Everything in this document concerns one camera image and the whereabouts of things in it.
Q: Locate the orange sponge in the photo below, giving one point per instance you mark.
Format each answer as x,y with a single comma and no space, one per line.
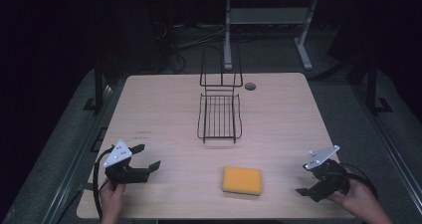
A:
242,180

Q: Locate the grey metal stand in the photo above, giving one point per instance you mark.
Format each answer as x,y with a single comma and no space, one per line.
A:
265,15

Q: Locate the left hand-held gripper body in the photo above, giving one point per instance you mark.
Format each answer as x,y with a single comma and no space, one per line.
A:
117,154

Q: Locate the person's left hand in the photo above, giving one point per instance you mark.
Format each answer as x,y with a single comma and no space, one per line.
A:
112,199

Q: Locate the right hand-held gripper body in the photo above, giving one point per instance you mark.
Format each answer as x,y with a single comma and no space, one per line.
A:
328,179

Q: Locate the dark upright post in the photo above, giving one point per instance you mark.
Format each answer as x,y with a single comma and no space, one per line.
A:
372,84

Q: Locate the person's right hand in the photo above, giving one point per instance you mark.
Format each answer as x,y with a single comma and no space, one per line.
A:
356,197

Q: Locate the aluminium frame rail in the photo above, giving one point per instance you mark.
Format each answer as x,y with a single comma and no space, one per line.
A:
71,164
391,157

